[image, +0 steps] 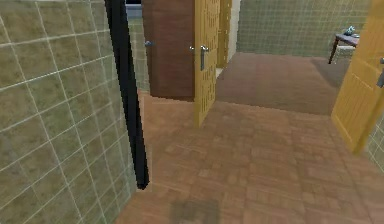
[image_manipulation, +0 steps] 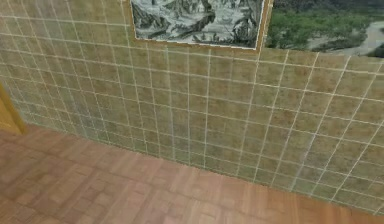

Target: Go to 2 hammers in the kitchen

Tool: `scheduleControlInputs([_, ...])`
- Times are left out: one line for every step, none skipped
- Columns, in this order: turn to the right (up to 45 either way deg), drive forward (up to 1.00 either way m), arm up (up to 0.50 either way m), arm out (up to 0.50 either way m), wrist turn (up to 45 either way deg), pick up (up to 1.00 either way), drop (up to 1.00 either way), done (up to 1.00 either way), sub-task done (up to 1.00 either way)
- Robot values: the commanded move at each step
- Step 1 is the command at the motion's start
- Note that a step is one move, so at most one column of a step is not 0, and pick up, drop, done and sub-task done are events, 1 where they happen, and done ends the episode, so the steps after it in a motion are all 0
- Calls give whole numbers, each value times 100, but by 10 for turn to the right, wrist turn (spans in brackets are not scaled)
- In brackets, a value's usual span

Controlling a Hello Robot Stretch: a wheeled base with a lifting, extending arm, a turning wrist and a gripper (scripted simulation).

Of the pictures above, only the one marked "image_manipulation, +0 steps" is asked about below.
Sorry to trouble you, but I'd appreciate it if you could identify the black and white framed picture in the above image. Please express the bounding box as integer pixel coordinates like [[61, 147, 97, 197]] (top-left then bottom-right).
[[128, 0, 274, 53]]

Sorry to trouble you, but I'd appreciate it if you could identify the window with green landscape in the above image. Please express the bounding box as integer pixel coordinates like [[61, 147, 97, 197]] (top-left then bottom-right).
[[265, 0, 384, 60]]

